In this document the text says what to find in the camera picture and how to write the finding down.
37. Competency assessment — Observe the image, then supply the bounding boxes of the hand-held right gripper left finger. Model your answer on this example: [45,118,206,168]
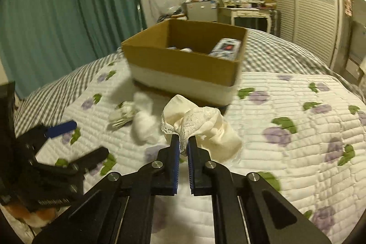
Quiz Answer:
[31,134,180,244]

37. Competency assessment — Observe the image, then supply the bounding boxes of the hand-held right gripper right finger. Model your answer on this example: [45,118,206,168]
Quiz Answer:
[187,135,333,244]

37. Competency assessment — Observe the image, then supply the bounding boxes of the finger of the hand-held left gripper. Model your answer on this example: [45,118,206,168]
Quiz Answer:
[68,146,110,176]
[41,121,78,141]

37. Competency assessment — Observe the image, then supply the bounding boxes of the cream lace cloth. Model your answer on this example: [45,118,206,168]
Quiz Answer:
[161,94,244,163]

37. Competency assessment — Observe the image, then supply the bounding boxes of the cardboard box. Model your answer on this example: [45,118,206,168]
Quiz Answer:
[121,18,249,108]

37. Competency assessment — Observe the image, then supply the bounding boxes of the white soft item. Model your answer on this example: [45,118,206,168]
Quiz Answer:
[167,46,195,53]

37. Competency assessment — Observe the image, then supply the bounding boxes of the orange white cloth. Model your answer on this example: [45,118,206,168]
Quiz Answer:
[6,201,57,229]

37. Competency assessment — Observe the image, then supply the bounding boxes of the white folded cloth bundle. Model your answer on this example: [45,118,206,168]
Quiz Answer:
[108,102,135,129]

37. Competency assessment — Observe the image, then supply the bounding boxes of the white fluffy sock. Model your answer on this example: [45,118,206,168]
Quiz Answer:
[131,112,159,145]

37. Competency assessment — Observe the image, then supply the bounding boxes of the white fluffy cotton wad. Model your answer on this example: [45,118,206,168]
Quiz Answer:
[132,92,156,113]

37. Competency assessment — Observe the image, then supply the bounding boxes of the quilted floral blanket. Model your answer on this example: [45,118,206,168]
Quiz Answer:
[14,52,366,244]

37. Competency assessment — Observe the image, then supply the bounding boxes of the wide green curtain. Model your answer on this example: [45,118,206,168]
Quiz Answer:
[0,0,148,99]

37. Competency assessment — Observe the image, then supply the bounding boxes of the printed tissue packet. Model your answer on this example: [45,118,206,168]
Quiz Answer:
[208,38,242,59]

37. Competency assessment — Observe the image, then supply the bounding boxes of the grey checkered bedsheet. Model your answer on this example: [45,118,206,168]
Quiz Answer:
[13,28,358,136]

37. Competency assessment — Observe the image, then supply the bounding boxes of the silver mini fridge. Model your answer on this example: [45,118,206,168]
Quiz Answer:
[183,0,219,23]

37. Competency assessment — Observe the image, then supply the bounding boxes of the clear plastic bag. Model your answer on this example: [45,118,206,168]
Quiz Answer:
[147,0,187,23]

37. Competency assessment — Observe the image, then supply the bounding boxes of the cream dressing table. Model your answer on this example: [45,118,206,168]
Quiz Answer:
[218,0,277,32]

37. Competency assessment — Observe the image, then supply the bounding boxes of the white louvered wardrobe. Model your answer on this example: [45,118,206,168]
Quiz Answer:
[262,0,344,71]

